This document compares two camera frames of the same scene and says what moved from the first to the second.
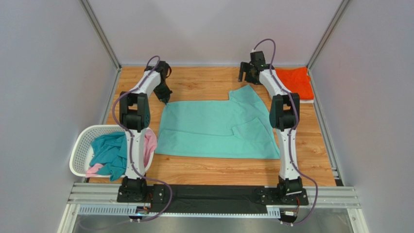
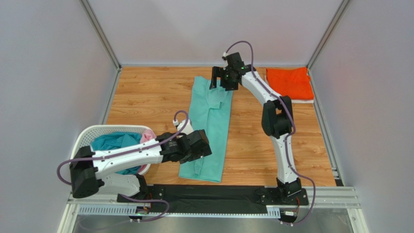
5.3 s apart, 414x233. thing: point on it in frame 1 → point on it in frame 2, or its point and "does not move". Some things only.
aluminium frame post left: [101, 33] does not move
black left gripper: [164, 97] → [204, 152]
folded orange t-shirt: [297, 80] does not move
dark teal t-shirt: [110, 150] does not move
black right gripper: [247, 71] → [221, 77]
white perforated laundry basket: [80, 148] does not move
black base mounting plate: [216, 198] does not move
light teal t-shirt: [238, 128] → [209, 109]
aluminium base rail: [102, 199] does not move
